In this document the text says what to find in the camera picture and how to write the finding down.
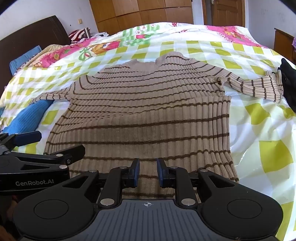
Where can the white plastic bag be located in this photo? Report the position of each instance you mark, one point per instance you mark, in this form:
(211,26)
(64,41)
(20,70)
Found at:
(101,34)

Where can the wooden wardrobe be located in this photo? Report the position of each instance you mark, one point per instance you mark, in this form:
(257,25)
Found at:
(138,14)

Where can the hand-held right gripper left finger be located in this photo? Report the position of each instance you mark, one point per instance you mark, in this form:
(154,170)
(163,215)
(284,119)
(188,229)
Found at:
(136,174)

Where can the cartoon printed quilt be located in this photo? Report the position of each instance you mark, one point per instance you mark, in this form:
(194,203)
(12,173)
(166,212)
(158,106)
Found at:
(104,45)

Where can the metal thermos bottle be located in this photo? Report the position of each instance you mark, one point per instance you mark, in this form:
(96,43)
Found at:
(87,32)

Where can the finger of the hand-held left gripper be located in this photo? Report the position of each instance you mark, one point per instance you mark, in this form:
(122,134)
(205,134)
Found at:
(25,139)
(69,154)

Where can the red white striped cloth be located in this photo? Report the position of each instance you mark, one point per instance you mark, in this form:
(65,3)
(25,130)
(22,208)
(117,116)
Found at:
(77,35)

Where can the blue pillow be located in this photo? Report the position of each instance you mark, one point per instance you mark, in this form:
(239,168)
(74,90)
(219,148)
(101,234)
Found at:
(24,58)

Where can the purple patterned cloth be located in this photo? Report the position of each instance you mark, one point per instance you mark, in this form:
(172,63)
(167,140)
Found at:
(294,42)

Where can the black cloth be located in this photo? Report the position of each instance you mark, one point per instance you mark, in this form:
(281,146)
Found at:
(290,83)

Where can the beige brown-striped knit sweater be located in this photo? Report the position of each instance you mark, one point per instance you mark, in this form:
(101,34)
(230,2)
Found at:
(143,111)

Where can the dark brown bed headboard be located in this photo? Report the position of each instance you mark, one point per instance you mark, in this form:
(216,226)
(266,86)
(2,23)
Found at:
(30,32)

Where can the blue knitted cloth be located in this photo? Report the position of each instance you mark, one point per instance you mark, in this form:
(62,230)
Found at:
(25,117)

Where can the wooden door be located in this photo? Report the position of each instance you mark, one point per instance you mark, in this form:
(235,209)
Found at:
(227,11)

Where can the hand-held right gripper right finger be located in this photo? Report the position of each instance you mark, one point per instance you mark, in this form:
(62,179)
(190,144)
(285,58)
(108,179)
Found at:
(160,174)

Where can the green white checkered plastic sheet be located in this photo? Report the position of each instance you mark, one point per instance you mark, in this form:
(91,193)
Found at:
(261,129)

